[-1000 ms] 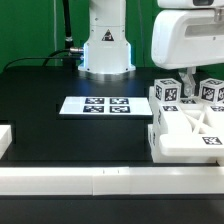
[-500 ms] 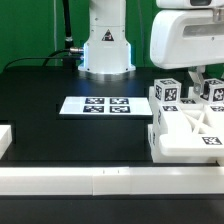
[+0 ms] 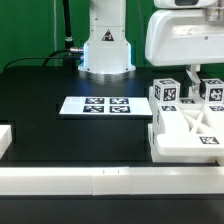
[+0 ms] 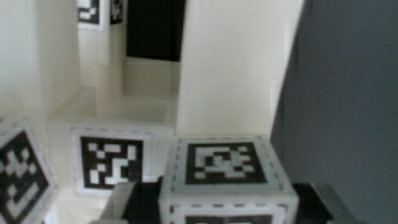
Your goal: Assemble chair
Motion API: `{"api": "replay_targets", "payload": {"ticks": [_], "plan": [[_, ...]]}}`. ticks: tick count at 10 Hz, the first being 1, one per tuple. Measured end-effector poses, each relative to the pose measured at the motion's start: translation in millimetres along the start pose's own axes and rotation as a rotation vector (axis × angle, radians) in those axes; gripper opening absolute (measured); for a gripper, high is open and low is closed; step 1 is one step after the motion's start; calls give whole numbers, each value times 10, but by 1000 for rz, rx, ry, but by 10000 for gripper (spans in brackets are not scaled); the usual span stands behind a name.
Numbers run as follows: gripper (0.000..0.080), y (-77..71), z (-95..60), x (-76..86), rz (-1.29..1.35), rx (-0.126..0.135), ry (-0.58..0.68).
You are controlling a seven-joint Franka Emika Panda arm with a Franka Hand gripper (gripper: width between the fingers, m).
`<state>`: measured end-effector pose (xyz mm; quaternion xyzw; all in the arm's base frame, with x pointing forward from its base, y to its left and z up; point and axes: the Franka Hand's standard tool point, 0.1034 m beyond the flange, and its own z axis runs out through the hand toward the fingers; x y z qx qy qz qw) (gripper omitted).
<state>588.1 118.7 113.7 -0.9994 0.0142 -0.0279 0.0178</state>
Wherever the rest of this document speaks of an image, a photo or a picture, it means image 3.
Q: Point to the white marker base plate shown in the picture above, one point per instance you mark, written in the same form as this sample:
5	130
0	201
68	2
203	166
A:
109	106

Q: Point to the white front wall rail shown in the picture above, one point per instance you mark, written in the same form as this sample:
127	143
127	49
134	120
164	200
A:
111	181

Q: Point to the white marker cube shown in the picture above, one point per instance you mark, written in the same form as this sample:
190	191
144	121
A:
212	90
166	90

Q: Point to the white chair back frame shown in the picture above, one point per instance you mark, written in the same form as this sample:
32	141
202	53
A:
187	116

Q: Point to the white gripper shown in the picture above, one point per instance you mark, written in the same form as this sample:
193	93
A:
184	32

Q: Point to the white marker cube front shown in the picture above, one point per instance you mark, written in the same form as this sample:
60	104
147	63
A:
166	90

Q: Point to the white chair seat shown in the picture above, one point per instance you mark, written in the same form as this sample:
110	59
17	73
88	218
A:
185	148

